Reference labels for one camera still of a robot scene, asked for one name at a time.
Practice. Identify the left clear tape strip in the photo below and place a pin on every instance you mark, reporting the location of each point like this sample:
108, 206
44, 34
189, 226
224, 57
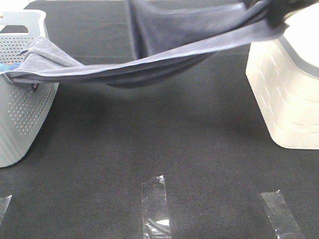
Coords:
4, 203

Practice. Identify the centre clear tape strip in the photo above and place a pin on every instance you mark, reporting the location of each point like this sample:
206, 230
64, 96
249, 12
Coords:
155, 210

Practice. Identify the grey-purple towel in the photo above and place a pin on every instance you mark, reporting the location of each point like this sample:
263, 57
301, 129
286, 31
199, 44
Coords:
164, 42

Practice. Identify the blue cloth in basket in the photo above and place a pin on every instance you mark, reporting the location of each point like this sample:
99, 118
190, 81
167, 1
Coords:
8, 67

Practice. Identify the black felt table mat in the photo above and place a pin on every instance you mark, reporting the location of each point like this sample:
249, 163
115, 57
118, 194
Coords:
202, 130

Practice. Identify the grey perforated laundry basket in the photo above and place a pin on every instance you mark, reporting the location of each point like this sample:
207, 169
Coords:
23, 108

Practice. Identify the clear tape strip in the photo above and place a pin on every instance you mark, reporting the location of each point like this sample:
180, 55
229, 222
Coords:
280, 217
155, 210
4, 203

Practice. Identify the right clear tape strip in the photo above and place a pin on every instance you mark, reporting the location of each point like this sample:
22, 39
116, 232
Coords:
280, 217

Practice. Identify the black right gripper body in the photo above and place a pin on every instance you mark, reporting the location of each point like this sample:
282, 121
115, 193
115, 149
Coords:
278, 9

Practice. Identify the white storage bin grey rim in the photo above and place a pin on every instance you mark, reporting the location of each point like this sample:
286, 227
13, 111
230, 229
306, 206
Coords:
284, 77

